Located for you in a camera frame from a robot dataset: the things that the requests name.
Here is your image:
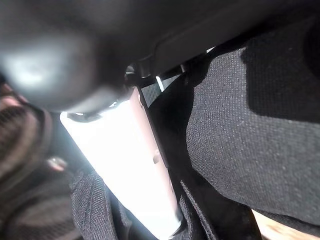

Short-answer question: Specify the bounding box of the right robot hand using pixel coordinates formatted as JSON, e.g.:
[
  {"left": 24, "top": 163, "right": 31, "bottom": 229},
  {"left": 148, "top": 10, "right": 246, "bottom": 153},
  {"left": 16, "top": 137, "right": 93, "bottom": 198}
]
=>
[{"left": 0, "top": 0, "right": 320, "bottom": 236}]

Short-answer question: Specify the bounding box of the black garment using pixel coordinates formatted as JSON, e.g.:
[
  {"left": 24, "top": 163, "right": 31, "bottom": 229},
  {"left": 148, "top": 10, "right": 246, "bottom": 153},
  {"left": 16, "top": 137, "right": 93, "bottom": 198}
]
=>
[{"left": 71, "top": 46, "right": 320, "bottom": 240}]

